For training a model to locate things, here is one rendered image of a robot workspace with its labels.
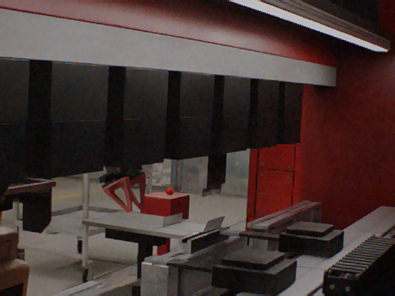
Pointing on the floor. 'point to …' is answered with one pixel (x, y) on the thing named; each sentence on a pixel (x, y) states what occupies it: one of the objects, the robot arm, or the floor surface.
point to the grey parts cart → (74, 226)
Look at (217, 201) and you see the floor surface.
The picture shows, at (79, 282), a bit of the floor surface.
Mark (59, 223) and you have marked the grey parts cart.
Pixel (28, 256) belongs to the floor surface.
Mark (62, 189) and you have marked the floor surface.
